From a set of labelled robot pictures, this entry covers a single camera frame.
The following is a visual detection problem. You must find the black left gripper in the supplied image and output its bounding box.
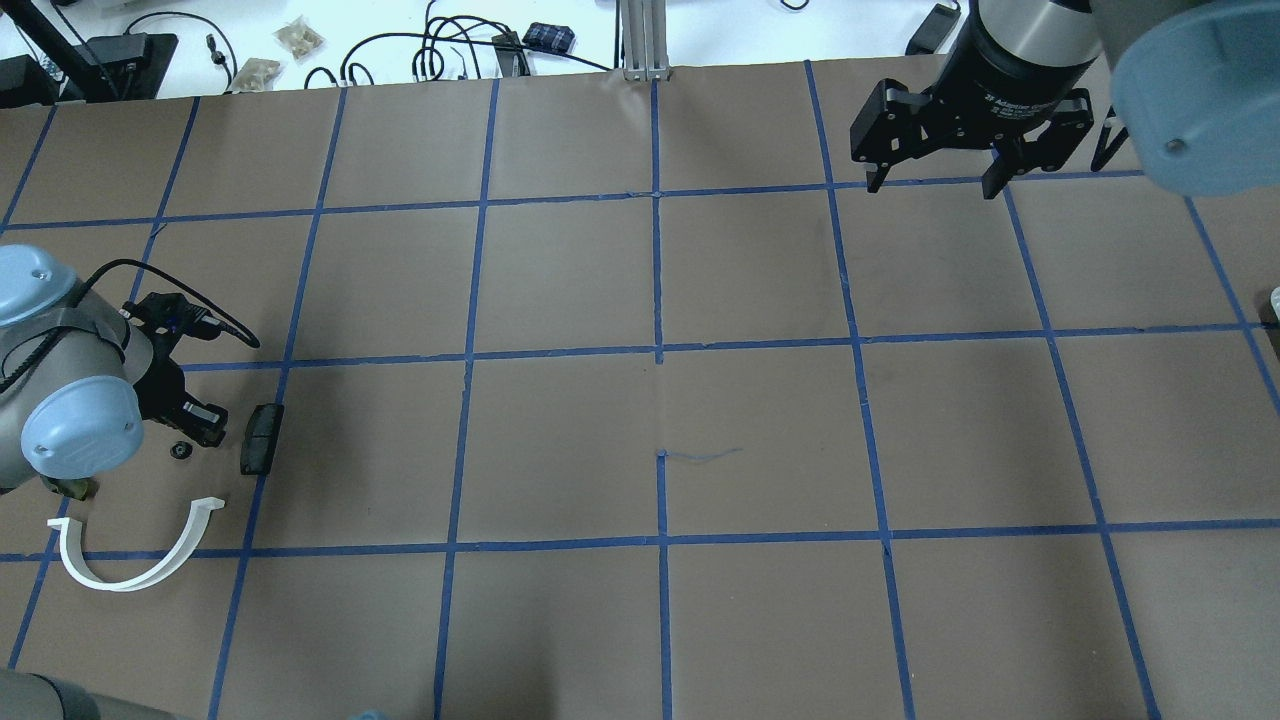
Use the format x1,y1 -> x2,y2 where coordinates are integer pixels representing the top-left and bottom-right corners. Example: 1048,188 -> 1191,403
122,292 -> 229,447

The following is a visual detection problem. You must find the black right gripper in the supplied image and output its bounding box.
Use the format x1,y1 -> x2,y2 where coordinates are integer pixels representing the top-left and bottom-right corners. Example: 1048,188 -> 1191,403
850,10 -> 1096,200

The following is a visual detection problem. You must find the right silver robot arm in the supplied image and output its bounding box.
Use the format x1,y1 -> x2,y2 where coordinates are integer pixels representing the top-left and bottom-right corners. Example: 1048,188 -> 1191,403
849,1 -> 1279,199

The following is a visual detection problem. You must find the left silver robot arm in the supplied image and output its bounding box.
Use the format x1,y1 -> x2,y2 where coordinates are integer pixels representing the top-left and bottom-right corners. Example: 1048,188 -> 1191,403
1,243 -> 232,719

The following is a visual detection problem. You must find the dark grey brake pad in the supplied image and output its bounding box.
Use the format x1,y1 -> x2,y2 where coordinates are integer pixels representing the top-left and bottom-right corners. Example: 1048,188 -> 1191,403
239,404 -> 285,477

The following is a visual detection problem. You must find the olive brake shoe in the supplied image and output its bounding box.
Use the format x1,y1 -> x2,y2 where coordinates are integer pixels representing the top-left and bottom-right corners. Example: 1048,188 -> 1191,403
40,477 -> 100,502

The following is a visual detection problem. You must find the white curved plastic arc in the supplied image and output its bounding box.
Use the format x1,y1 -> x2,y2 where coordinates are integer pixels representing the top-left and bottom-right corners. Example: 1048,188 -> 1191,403
47,495 -> 228,593

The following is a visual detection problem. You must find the small bag of parts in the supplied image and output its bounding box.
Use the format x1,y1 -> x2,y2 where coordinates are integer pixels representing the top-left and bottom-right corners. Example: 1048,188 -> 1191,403
229,58 -> 283,94
271,15 -> 326,61

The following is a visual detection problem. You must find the brown paper table mat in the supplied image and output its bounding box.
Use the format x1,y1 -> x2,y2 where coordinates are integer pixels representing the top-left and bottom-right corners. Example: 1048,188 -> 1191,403
3,56 -> 1279,719

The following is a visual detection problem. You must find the aluminium frame post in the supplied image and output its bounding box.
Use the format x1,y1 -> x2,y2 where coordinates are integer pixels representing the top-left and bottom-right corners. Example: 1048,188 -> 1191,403
614,0 -> 671,82

